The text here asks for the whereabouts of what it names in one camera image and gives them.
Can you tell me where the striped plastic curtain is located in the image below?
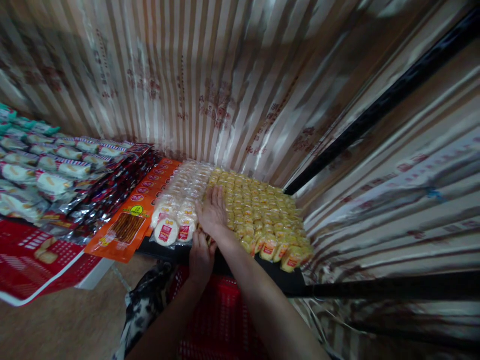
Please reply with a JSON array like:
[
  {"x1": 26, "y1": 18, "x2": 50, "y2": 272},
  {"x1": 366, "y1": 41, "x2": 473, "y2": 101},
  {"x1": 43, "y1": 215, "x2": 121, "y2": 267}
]
[{"x1": 0, "y1": 0, "x2": 480, "y2": 360}]

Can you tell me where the red plastic shopping basket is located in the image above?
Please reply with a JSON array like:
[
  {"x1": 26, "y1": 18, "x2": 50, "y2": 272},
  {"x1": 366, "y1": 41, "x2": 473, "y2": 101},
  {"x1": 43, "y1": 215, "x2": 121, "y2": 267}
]
[{"x1": 167, "y1": 263, "x2": 272, "y2": 360}]

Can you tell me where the stack of orange snack bags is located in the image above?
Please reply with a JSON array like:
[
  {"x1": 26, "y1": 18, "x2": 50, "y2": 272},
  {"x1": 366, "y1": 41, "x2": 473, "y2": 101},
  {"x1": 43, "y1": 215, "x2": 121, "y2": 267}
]
[{"x1": 84, "y1": 158, "x2": 184, "y2": 265}]

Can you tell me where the stack of white round cracker packets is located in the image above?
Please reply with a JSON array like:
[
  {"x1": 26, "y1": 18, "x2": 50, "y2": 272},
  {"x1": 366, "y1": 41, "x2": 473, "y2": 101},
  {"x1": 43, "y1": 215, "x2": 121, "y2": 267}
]
[{"x1": 149, "y1": 160, "x2": 215, "y2": 249}]

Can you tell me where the black shelf board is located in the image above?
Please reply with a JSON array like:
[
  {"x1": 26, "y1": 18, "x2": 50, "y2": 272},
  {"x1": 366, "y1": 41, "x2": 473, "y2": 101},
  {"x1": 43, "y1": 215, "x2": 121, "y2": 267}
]
[{"x1": 135, "y1": 235, "x2": 308, "y2": 298}]

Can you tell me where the person's left hand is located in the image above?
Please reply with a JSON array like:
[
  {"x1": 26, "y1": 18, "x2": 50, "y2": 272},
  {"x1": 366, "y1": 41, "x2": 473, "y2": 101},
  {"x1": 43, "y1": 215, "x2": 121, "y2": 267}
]
[{"x1": 188, "y1": 229, "x2": 219, "y2": 286}]

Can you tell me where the pile of green packets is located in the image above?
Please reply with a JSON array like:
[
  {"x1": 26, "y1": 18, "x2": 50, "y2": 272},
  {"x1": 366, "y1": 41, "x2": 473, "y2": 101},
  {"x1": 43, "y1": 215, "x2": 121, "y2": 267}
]
[{"x1": 0, "y1": 103, "x2": 61, "y2": 138}]

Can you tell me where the pile of white striped-edge packets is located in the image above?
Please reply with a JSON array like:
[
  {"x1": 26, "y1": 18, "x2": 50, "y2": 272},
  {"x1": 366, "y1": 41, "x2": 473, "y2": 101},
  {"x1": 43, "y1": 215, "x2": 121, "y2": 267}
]
[{"x1": 0, "y1": 133, "x2": 132, "y2": 225}]

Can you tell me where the black metal shelf frame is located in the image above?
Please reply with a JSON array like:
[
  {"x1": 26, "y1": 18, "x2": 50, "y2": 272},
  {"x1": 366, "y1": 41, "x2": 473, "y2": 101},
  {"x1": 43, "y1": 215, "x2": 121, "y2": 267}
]
[{"x1": 283, "y1": 5, "x2": 480, "y2": 355}]

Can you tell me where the stack of yellow snack packets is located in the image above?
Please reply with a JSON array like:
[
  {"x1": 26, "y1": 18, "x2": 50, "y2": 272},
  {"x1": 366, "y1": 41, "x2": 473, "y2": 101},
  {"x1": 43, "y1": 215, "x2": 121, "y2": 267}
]
[{"x1": 205, "y1": 166, "x2": 315, "y2": 274}]

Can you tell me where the stack of dark red foil bags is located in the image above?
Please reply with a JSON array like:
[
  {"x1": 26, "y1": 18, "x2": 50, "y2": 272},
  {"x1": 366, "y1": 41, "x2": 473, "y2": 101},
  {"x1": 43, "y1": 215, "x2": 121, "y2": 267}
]
[{"x1": 40, "y1": 142, "x2": 163, "y2": 245}]

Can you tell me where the red display crate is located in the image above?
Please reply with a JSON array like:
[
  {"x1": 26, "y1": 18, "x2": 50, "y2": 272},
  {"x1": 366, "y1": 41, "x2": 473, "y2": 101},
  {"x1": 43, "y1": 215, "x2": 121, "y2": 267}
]
[{"x1": 0, "y1": 216, "x2": 105, "y2": 308}]

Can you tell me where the single small orange-yellow packet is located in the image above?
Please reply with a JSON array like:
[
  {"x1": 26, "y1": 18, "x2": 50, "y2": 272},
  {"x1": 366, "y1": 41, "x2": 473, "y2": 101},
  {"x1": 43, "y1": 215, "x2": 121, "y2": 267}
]
[{"x1": 196, "y1": 224, "x2": 215, "y2": 245}]

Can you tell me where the person's right hand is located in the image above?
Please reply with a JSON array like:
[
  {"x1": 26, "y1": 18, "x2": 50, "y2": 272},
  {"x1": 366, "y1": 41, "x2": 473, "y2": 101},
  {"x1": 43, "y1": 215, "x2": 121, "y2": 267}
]
[{"x1": 194, "y1": 184, "x2": 230, "y2": 236}]

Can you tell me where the person's body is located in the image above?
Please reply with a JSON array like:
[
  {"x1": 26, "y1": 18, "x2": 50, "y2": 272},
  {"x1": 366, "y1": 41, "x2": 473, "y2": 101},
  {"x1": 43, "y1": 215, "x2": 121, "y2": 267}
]
[{"x1": 111, "y1": 260, "x2": 174, "y2": 360}]

